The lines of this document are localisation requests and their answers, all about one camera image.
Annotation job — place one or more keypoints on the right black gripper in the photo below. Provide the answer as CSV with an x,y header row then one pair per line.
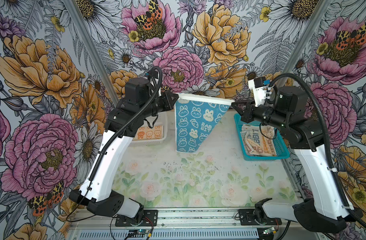
x,y
247,114

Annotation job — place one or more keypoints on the right aluminium corner post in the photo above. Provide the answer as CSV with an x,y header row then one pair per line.
x,y
304,37

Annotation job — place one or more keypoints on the aluminium front rail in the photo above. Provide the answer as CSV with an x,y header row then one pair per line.
x,y
188,224

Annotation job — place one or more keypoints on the aluminium corner post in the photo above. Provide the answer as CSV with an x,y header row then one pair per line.
x,y
304,37
86,38

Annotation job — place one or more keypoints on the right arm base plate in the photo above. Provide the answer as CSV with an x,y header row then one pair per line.
x,y
254,217

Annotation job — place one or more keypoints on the green circuit board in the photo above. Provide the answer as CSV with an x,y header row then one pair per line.
x,y
139,232

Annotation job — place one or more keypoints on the teal plastic basket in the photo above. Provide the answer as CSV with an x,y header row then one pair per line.
x,y
280,147

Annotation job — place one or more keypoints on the pink and cream towel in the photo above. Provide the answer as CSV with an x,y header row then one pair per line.
x,y
258,140

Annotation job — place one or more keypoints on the left aluminium corner post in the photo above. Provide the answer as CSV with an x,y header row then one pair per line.
x,y
86,38

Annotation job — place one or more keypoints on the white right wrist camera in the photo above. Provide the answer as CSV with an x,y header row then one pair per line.
x,y
261,91

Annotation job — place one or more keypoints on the white plastic basket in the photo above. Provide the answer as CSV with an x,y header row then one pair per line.
x,y
162,119

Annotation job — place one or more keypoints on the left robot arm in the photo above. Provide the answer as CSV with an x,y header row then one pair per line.
x,y
96,192

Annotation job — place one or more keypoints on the blue and cream towel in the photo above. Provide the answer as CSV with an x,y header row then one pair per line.
x,y
196,117

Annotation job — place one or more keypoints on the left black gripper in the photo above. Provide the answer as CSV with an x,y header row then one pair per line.
x,y
169,104

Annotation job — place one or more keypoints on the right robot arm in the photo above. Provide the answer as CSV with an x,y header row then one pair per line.
x,y
326,211

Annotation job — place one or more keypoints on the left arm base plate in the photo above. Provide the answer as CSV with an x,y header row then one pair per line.
x,y
147,218

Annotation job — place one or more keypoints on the orange patterned towel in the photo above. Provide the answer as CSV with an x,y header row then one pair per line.
x,y
147,133

